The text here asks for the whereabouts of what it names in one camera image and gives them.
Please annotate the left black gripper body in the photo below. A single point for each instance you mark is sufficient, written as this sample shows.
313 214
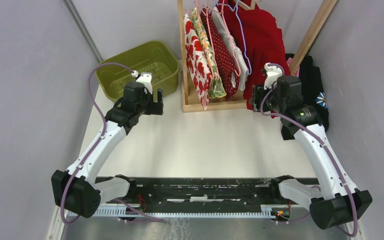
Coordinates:
141 107

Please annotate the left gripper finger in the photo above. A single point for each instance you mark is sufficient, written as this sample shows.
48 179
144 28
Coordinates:
160 96
154 108

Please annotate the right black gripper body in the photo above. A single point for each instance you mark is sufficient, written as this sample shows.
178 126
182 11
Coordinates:
273 102

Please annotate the red skirt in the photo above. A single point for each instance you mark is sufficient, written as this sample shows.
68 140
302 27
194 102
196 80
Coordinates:
264 44

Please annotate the cream plastic hanger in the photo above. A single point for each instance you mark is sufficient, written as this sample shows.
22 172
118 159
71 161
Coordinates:
247 4

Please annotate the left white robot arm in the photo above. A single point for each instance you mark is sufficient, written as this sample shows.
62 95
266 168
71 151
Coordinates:
75 189

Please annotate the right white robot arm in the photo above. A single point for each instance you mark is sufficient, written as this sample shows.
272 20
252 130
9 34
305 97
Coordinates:
339 201

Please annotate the black garment with flower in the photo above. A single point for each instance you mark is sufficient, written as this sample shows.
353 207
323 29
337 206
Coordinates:
312 89

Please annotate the wooden clothes rack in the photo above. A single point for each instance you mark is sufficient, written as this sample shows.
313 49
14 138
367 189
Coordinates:
189 100

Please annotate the green plastic basket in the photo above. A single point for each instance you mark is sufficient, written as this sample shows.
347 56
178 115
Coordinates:
152 57

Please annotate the dark red polka-dot garment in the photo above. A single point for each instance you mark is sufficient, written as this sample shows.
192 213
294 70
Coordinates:
224 61

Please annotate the yellow floral print garment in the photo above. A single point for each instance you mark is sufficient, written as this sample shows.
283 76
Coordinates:
216 89

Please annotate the red poppy print garment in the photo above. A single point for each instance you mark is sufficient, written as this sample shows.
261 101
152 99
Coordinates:
197 63

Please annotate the white garment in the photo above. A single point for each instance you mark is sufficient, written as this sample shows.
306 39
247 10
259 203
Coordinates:
241 68

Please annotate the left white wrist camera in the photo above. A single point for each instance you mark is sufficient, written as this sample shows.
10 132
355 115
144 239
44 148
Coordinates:
146 79

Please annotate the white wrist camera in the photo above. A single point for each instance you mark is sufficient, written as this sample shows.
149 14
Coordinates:
146 79
272 71

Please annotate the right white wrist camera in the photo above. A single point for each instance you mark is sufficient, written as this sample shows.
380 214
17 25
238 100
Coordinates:
272 71

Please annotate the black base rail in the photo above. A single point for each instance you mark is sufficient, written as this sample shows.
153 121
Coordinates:
202 195

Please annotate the blue wire hanger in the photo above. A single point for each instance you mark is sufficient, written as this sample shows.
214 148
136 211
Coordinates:
235 26

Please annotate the pink wire hanger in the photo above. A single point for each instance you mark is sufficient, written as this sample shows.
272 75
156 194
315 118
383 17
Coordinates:
224 32

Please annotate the white slotted cable duct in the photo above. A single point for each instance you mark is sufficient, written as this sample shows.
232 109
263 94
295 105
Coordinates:
121 211

